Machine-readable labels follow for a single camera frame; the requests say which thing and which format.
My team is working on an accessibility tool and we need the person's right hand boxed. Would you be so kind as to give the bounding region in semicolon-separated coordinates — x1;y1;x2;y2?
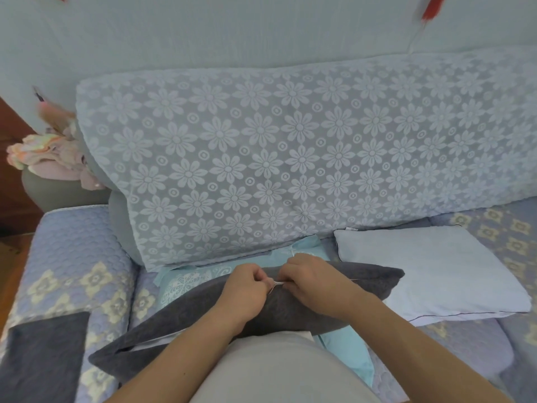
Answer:
275;253;364;320

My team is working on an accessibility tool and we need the person's left hand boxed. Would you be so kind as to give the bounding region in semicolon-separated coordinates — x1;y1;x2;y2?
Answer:
215;263;274;333

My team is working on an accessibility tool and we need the dark grey pillowcase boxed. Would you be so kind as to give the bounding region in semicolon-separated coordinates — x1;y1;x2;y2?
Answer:
88;260;406;385

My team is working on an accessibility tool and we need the person's right forearm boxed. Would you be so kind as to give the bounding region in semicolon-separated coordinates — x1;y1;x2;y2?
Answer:
332;289;515;403

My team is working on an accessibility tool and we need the person's left forearm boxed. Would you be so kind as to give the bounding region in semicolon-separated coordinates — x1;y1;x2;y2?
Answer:
106;305;253;403

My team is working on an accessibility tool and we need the light blue lace-print cloth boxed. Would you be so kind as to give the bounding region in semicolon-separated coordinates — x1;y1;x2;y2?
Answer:
153;234;376;389

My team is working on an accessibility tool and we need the person's white shirt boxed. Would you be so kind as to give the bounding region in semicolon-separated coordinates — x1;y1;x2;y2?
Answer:
188;331;375;403

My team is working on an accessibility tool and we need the white floral lace cover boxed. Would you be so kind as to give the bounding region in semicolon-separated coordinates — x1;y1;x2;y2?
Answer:
75;45;537;273

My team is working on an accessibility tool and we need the pale blue flat pillow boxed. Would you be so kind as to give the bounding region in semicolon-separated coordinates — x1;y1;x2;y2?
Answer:
333;226;533;328

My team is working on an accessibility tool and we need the blue quilted floral sofa cover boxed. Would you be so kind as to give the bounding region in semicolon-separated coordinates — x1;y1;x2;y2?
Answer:
0;205;537;403

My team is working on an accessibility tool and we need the grey round pot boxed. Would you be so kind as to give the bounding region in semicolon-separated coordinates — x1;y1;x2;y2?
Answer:
22;165;110;214

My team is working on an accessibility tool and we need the dark grey folded cloth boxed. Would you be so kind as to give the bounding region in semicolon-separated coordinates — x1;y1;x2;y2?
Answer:
0;311;91;403

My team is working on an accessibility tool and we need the pink cloth bundle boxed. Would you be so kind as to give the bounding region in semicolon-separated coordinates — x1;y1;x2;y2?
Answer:
6;121;106;192

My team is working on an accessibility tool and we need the pink feathery stick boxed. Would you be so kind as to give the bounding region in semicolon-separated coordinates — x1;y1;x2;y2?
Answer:
33;85;77;137

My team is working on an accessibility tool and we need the brown wooden cabinet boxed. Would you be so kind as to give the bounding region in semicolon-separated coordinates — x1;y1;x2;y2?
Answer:
0;95;45;239

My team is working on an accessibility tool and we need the red hanging tassel ornament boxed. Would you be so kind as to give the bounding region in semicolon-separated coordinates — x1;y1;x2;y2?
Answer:
408;0;448;54

